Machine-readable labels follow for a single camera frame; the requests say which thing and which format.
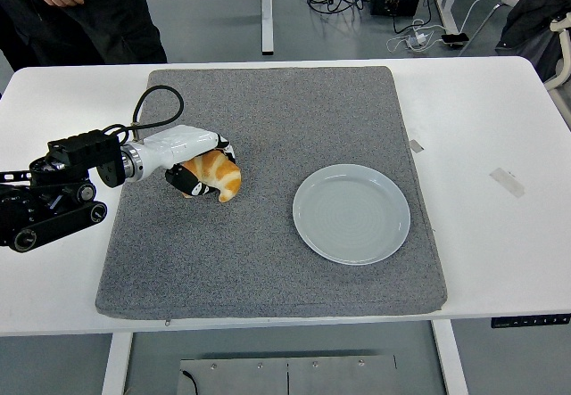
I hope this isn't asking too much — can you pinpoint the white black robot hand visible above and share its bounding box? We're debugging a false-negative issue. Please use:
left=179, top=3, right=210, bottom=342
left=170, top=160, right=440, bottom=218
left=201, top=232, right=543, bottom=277
left=136, top=124, right=239, bottom=200

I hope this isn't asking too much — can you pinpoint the golden croissant bread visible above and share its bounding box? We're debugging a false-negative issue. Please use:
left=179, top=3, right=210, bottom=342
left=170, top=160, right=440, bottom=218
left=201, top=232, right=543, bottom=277
left=180, top=149, right=244, bottom=204

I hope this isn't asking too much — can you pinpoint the grey round plate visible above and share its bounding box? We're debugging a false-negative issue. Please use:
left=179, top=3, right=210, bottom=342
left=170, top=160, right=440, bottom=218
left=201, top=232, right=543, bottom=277
left=291, top=162, right=412, bottom=267

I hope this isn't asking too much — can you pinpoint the grey metal plate with screws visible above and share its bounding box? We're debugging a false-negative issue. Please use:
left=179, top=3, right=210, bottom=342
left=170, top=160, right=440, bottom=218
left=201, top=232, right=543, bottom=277
left=178, top=354, right=399, bottom=395

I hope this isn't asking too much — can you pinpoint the grey fabric mat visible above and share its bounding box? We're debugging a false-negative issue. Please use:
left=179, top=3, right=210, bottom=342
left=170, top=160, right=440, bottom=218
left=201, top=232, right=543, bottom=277
left=95, top=65, right=450, bottom=323

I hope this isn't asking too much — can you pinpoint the person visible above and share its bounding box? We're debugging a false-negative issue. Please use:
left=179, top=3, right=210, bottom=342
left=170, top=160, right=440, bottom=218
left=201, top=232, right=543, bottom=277
left=0, top=0, right=169, bottom=72

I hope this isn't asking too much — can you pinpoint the white desk leg with foot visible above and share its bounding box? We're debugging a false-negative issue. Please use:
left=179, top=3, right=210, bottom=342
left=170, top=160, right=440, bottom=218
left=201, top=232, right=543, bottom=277
left=259, top=0, right=275, bottom=54

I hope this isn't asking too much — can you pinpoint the white table leg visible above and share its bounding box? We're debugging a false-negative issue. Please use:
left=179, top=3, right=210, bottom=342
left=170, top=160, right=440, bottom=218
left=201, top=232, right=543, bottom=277
left=101, top=332, right=136, bottom=395
left=429, top=321, right=470, bottom=395

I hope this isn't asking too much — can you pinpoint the black phone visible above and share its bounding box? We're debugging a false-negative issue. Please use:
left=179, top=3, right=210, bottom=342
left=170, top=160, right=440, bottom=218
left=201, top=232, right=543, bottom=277
left=441, top=32, right=471, bottom=49

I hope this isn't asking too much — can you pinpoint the slanted white desk leg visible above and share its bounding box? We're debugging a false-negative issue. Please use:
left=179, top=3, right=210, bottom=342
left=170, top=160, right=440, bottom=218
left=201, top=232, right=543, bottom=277
left=429, top=0, right=463, bottom=35

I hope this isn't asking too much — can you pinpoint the long grey tape piece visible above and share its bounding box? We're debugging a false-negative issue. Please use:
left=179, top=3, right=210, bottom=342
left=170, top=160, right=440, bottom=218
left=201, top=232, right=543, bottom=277
left=488, top=167, right=527, bottom=199

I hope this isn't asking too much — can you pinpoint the dark jacket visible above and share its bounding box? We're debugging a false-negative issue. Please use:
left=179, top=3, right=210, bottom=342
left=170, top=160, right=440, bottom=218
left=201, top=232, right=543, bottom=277
left=494, top=0, right=571, bottom=85

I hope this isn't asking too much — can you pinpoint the black table control panel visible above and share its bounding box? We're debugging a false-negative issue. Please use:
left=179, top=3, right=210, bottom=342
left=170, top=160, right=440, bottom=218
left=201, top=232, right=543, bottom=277
left=491, top=313, right=571, bottom=329

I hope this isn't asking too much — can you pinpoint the thin black cable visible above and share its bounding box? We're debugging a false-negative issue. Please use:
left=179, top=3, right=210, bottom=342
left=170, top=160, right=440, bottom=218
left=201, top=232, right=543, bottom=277
left=179, top=369, right=200, bottom=395

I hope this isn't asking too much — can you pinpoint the white charger with cables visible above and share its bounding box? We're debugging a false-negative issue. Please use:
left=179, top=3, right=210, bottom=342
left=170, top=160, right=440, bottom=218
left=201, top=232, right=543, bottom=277
left=385, top=19, right=448, bottom=53

